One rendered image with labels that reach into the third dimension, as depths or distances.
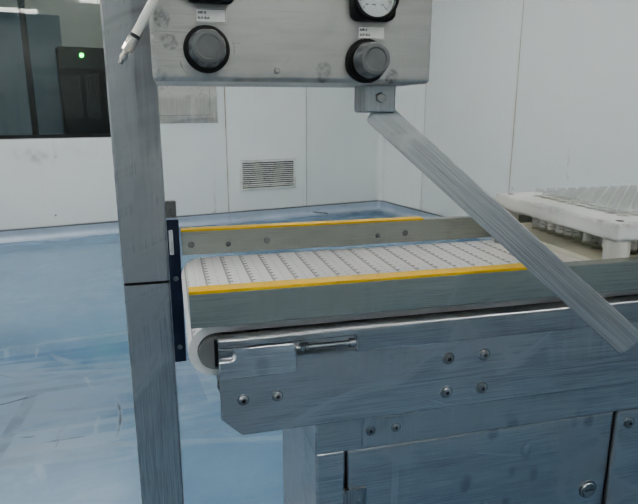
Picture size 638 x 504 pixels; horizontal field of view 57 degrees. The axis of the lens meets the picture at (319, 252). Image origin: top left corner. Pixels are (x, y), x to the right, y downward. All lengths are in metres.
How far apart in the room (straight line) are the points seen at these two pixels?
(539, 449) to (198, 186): 5.13
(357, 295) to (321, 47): 0.22
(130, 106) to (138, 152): 0.06
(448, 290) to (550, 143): 4.16
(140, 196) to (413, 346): 0.40
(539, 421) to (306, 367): 0.32
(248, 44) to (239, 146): 5.34
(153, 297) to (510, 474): 0.51
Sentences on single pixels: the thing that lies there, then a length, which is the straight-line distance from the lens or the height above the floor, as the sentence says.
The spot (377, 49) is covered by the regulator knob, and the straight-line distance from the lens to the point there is 0.46.
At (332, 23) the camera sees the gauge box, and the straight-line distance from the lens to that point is 0.48.
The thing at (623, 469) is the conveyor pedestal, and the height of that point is 0.64.
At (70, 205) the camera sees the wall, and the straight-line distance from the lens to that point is 5.55.
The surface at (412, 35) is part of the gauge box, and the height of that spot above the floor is 1.15.
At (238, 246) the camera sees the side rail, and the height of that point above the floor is 0.91.
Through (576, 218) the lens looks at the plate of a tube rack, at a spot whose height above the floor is 0.97.
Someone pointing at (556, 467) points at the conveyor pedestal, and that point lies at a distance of 0.82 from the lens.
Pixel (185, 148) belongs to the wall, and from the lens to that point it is 5.65.
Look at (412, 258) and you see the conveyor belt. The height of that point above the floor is 0.90.
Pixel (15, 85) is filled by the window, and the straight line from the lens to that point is 5.48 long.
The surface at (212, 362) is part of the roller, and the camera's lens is 0.55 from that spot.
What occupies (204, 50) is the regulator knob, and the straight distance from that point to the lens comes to 0.44.
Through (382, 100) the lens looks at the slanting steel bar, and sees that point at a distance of 0.52.
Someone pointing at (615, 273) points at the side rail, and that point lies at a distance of 0.68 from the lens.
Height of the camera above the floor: 1.09
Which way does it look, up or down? 14 degrees down
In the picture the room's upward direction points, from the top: straight up
